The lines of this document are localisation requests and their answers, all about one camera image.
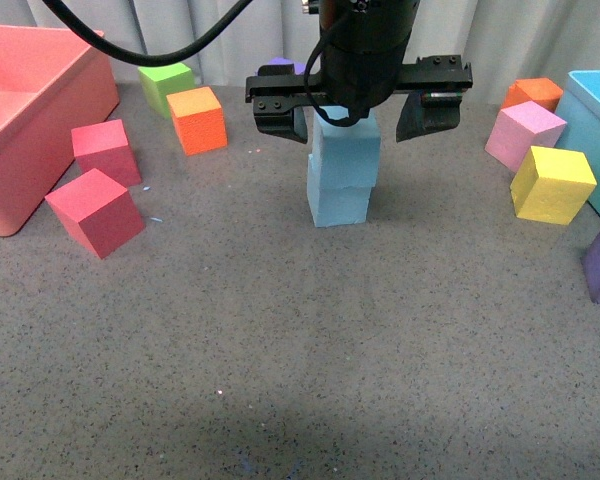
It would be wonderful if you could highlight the light blue foam cube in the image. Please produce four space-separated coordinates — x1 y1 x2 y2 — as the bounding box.
307 154 371 228
312 110 381 189

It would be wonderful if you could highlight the orange foam cube by bin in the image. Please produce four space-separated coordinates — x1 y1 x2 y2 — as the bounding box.
500 77 563 112

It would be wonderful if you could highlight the green foam cube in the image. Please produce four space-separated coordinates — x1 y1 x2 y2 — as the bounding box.
138 63 196 118

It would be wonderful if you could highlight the purple foam cube by curtain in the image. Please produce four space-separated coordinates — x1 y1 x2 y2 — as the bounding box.
267 57 306 75

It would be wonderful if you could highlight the red foam cube front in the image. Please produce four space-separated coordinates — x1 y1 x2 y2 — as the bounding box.
45 169 145 259

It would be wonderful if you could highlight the pink foam cube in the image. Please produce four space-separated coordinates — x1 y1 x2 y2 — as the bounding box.
485 101 567 172

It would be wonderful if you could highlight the red foam cube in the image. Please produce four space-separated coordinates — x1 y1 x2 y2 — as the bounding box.
71 119 142 187
45 169 145 259

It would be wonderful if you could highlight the red plastic bin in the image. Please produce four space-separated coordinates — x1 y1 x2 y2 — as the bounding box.
0 25 119 237

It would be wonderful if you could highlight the red foam cube rear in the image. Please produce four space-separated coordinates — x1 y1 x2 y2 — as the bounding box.
71 119 142 187

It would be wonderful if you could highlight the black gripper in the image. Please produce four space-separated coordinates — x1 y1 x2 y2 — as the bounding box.
245 29 473 144

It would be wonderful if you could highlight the yellow foam cube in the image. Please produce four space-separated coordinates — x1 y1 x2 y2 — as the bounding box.
510 146 597 225

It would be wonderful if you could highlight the black cable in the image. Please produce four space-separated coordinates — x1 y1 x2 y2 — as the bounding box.
41 0 254 67

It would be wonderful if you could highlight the light blue plastic bin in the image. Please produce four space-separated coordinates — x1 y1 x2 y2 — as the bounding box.
556 70 600 215

